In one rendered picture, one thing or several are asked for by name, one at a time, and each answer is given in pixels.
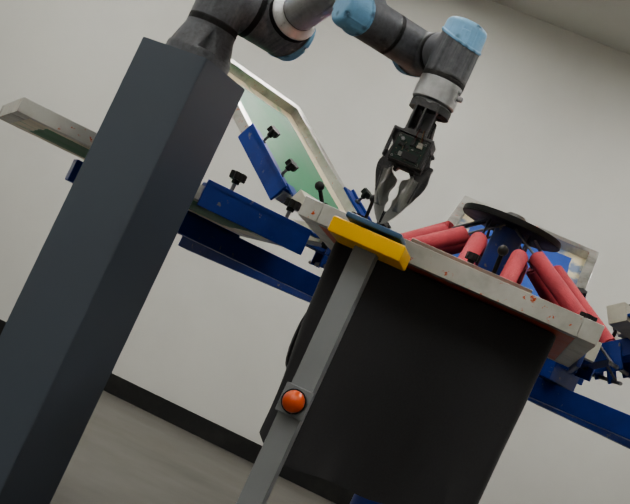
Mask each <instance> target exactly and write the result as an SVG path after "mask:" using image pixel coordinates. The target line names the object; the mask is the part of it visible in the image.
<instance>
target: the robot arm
mask: <svg viewBox="0 0 630 504"><path fill-rule="evenodd" d="M330 16H332V20H333V22H334V23H335V24H336V25H337V26H338V27H340V28H341V29H343V31H344V32H345V33H347V34H348V35H350V36H354V37H355V38H357V39H358V40H360V41H362V42H363V43H365V44H366V45H368V46H370V47H371V48H373V49H374V50H376V51H378V52H379V53H381V54H382V55H384V56H386V57H387V58H389V59H390V60H392V62H393V64H394V66H395V67H396V69H397V70H398V71H399V72H400V73H402V74H404V75H409V76H412V77H420V78H419V81H418V83H417V85H416V87H415V89H414V91H413V93H412V95H413V97H412V99H411V102H410V104H409V106H410V107H411V108H412V109H413V111H412V113H411V115H410V117H409V120H408V122H407V124H406V126H405V128H402V127H399V126H397V125H394V128H393V130H392V132H391V134H390V136H389V138H388V141H387V143H386V145H385V147H384V149H383V151H382V155H383V156H382V157H381V158H380V159H379V161H378V163H377V166H376V172H375V192H374V212H375V216H376V220H377V222H378V223H380V224H384V223H386V222H388V221H390V220H392V219H393V218H395V217H396V216H397V215H398V214H399V213H401V212H402V211H403V210H404V209H405V208H406V207H407V206H408V205H410V204H411V203H412V202H413V201H414V200H415V199H416V198H417V197H419V196H420V195H421V194H422V193H423V191H424V190H425V189H426V187H427V185H428V183H429V179H430V176H431V174H432V172H433V169H432V168H430V164H431V161H432V160H435V157H434V155H433V154H434V152H435V150H436V148H435V143H434V141H433V137H434V134H435V130H436V127H437V125H436V124H435V122H436V121H438V122H442V123H448V121H449V119H450V116H451V113H453V112H454V110H455V108H456V105H457V102H459V103H462V102H463V98H462V97H460V96H461V94H462V92H463V91H464V88H465V86H466V84H467V82H468V80H469V78H470V75H471V73H472V71H473V69H474V67H475V64H476V62H477V60H478V58H479V56H481V54H482V53H481V51H482V49H483V46H484V44H485V41H486V38H487V34H486V32H485V30H484V29H483V28H482V27H481V26H480V25H478V24H477V23H475V22H473V21H471V20H469V19H466V18H464V17H459V16H452V17H449V18H448V19H447V21H446V23H445V25H444V26H443V27H442V31H441V32H434V33H431V32H428V31H427V30H425V29H424V28H422V27H421V26H419V25H417V24H416V23H414V22H413V21H411V20H410V19H408V18H407V17H405V16H404V15H402V14H401V13H399V12H398V11H396V10H394V9H393V8H391V7H390V6H389V5H387V3H386V0H195V2H194V4H193V6H192V9H191V11H190V13H189V15H188V17H187V19H186V21H185V22H184V23H183V24H182V25H181V26H180V27H179V28H178V29H177V31H176V32H175V33H174V34H173V35H172V37H170V38H169V39H168V40H167V42H166V44H167V45H170V46H173V47H176V48H178V49H181V50H184V51H187V52H190V53H193V54H196V55H199V56H202V57H205V58H207V59H208V60H210V61H211V62H212V63H213V64H214V65H216V66H217V67H218V68H219V69H220V70H222V71H223V72H224V73H225V74H227V75H228V73H229V71H230V65H231V58H232V50H233V44H234V42H235V40H236V37H237V35H239V36H240V37H242V38H244V39H245V40H247V41H249V42H251V43H252V44H254V45H256V46H257V47H259V48H261V49H262V50H264V51H266V52H267V53H268V54H269V55H271V56H273V57H275V58H278V59H280V60H282V61H292V60H295V59H297V58H298V57H300V56H301V55H302V54H303V53H304V52H305V49H308V48H309V46H310V45H311V43H312V41H313V39H314V37H315V33H316V25H317V24H319V23H320V22H322V21H323V20H325V19H327V18H328V17H330ZM392 140H393V144H392V146H391V147H390V149H389V150H388V148H389V146H390V144H391V142H392ZM393 166H394V167H393ZM392 168H393V171H395V172H396V171H398V170H399V169H400V170H402V171H405V172H407V173H409V175H410V179H407V180H402V181H401V183H400V185H399V187H398V188H399V191H398V195H397V196H396V198H395V199H393V200H392V203H391V206H390V208H389V209H388V210H387V211H385V210H384V208H385V205H386V203H387V202H388V201H389V198H388V196H389V193H390V191H391V190H392V189H393V188H394V187H395V185H396V183H397V178H396V176H395V175H394V173H393V172H392Z"/></svg>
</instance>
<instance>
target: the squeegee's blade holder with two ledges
mask: <svg viewBox="0 0 630 504"><path fill-rule="evenodd" d="M411 241H412V242H414V243H416V244H418V245H421V246H423V247H425V248H428V249H430V250H432V251H434V252H437V253H439V254H441V255H444V256H446V257H448V258H450V259H453V260H455V261H457V262H460V263H462V264H464V265H466V266H469V267H471V268H473V269H476V270H478V271H480V272H482V273H485V274H487V275H489V276H492V277H494V278H496V279H499V280H501V281H503V282H505V283H508V284H510V285H512V286H515V287H517V288H519V289H521V290H524V291H526V292H528V293H531V294H532V291H533V290H531V289H529V288H527V287H524V286H522V285H520V284H517V283H515V282H513V281H511V280H508V279H506V278H504V277H501V276H499V275H497V274H494V273H492V272H490V271H488V270H485V269H483V268H481V267H478V266H476V265H474V264H472V263H469V262H467V261H465V260H462V259H460V258H458V257H456V256H453V255H451V254H449V253H446V252H444V251H442V250H439V249H437V248H435V247H433V246H430V245H428V244H426V243H423V242H421V241H419V240H417V239H414V238H412V240H411Z"/></svg>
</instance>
